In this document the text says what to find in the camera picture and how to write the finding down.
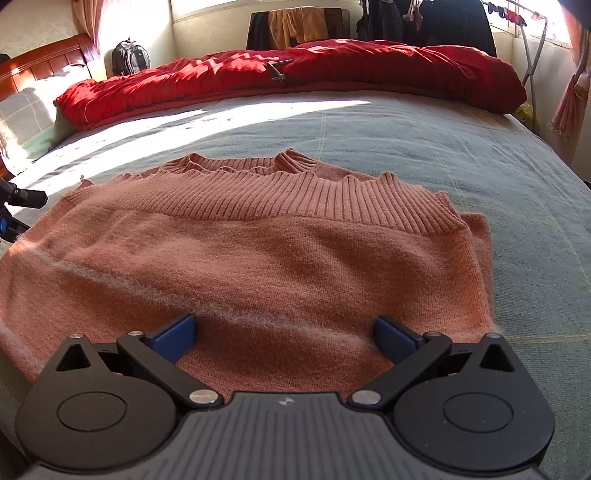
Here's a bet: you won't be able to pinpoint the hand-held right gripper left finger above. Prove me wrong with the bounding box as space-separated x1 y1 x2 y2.
55 314 225 409

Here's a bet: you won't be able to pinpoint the metal clothes drying rack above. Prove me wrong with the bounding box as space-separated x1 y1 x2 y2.
480 0 552 134

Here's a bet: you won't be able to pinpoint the pink curtain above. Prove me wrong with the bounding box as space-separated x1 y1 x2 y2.
551 0 591 139
71 0 105 47

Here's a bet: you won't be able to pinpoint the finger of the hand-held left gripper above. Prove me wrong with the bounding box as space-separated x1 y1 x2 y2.
0 179 48 208
0 208 29 243

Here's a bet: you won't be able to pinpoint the green checked bed sheet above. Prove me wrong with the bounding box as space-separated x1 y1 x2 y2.
0 90 591 480

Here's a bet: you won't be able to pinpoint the checked pillow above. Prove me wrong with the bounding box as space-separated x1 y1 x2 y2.
0 65 88 162

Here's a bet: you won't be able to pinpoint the row of small hanging clothes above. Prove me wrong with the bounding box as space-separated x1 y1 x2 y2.
482 2 527 26

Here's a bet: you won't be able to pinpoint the wooden headboard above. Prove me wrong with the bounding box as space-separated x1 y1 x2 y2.
0 34 100 100

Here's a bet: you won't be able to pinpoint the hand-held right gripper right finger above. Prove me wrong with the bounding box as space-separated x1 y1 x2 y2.
346 315 515 409

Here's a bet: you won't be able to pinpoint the black jacket with round patch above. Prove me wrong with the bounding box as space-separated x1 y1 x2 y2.
355 0 407 42

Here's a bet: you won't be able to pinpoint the orange striped knit sweater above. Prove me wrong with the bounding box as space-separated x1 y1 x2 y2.
0 148 502 402

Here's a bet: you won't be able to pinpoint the yellow-green bag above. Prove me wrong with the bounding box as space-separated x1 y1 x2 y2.
515 105 539 130

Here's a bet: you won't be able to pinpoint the metal crank handle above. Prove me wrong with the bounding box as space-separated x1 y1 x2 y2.
267 58 294 85

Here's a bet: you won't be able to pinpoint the grey backpack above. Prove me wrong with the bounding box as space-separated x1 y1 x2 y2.
112 39 151 77

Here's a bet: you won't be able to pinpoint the red quilt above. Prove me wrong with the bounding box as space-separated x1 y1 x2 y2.
54 39 528 132

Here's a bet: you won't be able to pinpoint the black hanging cloth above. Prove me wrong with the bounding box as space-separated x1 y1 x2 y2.
247 11 273 51

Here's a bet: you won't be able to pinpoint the brown hanging cloth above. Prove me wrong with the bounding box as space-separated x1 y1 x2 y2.
323 8 345 40

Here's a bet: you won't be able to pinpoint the plain black hanging garment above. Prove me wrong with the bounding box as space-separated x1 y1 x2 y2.
418 0 497 56

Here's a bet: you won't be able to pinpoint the mustard hanging clothes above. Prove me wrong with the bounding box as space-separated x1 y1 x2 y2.
268 7 329 42

